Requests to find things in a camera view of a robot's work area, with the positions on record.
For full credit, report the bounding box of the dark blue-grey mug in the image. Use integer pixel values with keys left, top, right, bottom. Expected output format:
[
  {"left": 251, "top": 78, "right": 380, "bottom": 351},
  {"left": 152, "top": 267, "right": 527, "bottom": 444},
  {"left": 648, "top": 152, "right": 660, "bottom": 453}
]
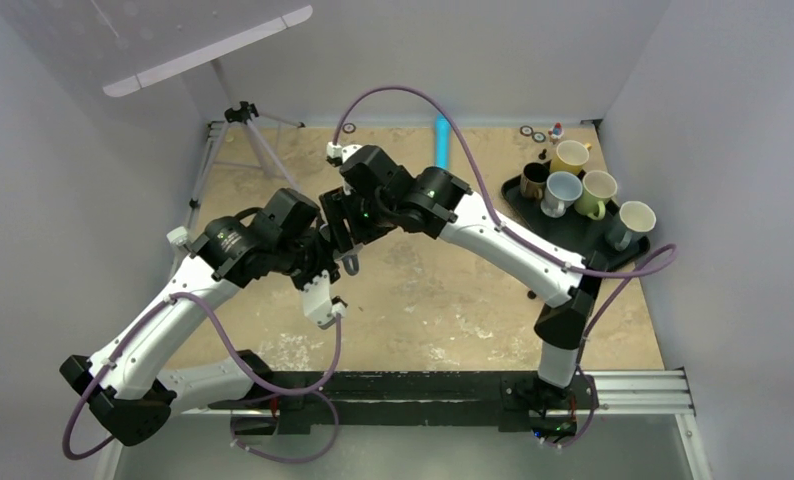
[{"left": 604, "top": 201, "right": 657, "bottom": 251}]

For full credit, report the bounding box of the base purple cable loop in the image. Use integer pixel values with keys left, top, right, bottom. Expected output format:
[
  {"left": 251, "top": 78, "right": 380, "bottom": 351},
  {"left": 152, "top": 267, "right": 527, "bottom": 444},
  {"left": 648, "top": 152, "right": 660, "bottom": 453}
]
[{"left": 229, "top": 380, "right": 341, "bottom": 464}]

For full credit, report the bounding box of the slate blue mug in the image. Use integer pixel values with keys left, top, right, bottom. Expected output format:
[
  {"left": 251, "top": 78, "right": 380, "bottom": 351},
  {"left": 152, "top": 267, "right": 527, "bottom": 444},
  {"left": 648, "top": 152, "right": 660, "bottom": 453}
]
[{"left": 342, "top": 254, "right": 360, "bottom": 276}]

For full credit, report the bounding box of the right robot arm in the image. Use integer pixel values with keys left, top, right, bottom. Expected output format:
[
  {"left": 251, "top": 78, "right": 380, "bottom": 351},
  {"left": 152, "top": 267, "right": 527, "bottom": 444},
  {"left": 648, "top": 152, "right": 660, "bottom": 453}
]
[{"left": 320, "top": 142, "right": 598, "bottom": 407}]

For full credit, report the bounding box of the black tray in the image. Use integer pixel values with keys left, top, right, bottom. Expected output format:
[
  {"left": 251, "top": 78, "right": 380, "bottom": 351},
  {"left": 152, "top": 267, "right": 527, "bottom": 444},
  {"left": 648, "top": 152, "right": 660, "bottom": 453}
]
[{"left": 501, "top": 175, "right": 651, "bottom": 271}]

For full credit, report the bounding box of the yellow mug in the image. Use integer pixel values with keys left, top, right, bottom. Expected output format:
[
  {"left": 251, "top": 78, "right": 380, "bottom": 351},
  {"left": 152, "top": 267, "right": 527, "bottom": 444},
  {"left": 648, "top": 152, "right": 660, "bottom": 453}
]
[{"left": 549, "top": 140, "right": 592, "bottom": 176}]

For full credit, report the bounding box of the light grey mug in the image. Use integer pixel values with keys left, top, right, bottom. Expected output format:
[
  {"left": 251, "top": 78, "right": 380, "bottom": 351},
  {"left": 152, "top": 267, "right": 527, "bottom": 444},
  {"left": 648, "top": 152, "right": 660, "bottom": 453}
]
[{"left": 540, "top": 171, "right": 583, "bottom": 218}]

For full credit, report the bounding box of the overhead light panel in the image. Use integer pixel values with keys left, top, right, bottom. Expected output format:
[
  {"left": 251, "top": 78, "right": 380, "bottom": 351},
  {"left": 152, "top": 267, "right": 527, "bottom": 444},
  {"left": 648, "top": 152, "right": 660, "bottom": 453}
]
[{"left": 102, "top": 1, "right": 313, "bottom": 98}]

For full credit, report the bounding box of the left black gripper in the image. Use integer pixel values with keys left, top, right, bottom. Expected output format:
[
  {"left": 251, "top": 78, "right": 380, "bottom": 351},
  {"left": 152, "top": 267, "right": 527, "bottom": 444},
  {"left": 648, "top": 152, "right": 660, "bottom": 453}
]
[{"left": 272, "top": 227, "right": 340, "bottom": 297}]

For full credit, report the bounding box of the small figurine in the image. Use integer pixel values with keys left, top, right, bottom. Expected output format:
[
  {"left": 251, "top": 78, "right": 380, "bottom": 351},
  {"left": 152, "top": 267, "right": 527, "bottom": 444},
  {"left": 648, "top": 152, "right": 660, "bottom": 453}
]
[{"left": 548, "top": 122, "right": 564, "bottom": 144}]

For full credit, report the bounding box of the tripod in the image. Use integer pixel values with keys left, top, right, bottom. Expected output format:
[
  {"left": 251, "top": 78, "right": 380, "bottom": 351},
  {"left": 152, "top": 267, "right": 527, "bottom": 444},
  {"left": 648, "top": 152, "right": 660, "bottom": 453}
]
[{"left": 188, "top": 101, "right": 306, "bottom": 213}]

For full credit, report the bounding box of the green mug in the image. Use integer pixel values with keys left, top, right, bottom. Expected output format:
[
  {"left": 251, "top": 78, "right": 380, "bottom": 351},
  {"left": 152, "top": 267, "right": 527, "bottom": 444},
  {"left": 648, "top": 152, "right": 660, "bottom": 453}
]
[{"left": 574, "top": 171, "right": 618, "bottom": 221}]

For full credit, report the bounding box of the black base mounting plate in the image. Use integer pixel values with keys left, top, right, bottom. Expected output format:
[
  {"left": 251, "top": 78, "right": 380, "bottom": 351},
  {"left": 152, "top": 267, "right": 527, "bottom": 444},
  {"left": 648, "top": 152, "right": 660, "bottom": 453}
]
[{"left": 209, "top": 370, "right": 599, "bottom": 437}]

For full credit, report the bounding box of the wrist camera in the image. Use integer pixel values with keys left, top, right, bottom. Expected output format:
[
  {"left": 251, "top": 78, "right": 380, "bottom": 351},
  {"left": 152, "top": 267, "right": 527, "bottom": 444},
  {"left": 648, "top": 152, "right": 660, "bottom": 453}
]
[
  {"left": 326, "top": 141, "right": 361, "bottom": 167},
  {"left": 300, "top": 270, "right": 347, "bottom": 330}
]

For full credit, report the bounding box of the aluminium frame rail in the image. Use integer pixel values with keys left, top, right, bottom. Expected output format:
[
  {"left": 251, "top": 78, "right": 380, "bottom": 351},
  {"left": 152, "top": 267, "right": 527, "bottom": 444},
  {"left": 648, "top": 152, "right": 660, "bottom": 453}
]
[{"left": 95, "top": 370, "right": 709, "bottom": 479}]

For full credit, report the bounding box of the brown mug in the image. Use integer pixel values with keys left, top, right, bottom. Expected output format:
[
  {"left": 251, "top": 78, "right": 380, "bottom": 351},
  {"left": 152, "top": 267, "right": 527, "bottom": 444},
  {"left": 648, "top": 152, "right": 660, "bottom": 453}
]
[{"left": 519, "top": 162, "right": 550, "bottom": 201}]

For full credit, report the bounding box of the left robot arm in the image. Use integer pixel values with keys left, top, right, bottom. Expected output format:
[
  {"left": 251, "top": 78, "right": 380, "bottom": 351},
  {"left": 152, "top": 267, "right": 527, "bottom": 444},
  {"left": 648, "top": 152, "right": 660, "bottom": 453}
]
[{"left": 59, "top": 188, "right": 346, "bottom": 460}]

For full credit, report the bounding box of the blue cylinder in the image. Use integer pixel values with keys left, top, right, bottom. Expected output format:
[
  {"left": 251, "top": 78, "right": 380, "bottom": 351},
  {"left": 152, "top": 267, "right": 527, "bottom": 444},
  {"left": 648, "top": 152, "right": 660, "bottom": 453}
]
[{"left": 434, "top": 113, "right": 451, "bottom": 169}]

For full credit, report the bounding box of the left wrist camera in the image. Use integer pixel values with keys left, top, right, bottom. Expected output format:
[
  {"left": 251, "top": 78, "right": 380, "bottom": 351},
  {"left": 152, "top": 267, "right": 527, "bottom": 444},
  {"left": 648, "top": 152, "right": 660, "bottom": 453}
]
[{"left": 300, "top": 270, "right": 347, "bottom": 330}]

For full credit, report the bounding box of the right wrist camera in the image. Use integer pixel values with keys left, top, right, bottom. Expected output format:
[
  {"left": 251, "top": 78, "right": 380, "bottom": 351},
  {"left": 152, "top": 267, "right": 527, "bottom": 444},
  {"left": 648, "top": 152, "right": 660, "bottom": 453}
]
[{"left": 326, "top": 141, "right": 361, "bottom": 167}]

